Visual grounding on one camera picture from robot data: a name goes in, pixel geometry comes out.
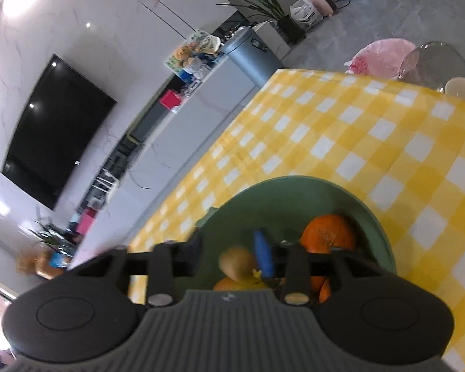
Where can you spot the black wall television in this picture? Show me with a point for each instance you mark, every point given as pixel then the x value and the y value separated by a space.
pixel 54 131

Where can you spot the pink plastic bag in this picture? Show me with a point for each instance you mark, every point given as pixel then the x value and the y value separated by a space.
pixel 379 58

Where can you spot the small olive-brown fruit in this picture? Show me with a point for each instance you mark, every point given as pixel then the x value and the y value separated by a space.
pixel 236 261

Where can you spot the leafy plant in vase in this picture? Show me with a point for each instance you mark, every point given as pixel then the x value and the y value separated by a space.
pixel 48 233

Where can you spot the blue-grey trash can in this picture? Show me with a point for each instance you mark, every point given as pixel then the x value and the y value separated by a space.
pixel 252 56

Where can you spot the pile of toys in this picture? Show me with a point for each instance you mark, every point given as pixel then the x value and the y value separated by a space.
pixel 193 56

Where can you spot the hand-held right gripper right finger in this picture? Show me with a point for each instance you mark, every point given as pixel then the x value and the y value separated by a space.
pixel 265 255

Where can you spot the orange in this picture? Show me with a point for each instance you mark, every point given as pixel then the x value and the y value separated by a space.
pixel 327 234
pixel 226 285
pixel 322 288

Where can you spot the pink box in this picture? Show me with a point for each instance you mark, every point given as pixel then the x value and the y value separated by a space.
pixel 86 221

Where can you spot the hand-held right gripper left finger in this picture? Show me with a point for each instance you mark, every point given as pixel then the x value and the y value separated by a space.
pixel 193 251

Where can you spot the long-leaved potted plant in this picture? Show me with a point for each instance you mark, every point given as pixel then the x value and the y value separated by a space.
pixel 271 4

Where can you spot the long grey sideboard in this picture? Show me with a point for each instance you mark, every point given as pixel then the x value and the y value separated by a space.
pixel 186 124

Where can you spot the red box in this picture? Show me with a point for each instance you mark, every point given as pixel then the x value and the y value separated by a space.
pixel 170 99

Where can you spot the yellow checked tablecloth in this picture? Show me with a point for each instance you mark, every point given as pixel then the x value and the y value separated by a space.
pixel 333 143

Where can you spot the yellow fruit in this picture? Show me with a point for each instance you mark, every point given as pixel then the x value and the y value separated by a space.
pixel 254 283

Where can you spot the white plastic bag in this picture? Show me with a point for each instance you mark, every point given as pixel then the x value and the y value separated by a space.
pixel 306 11

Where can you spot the green bowl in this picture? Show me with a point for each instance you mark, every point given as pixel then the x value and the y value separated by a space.
pixel 279 205

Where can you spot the pink small appliance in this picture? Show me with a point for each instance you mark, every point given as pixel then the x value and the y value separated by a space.
pixel 321 2

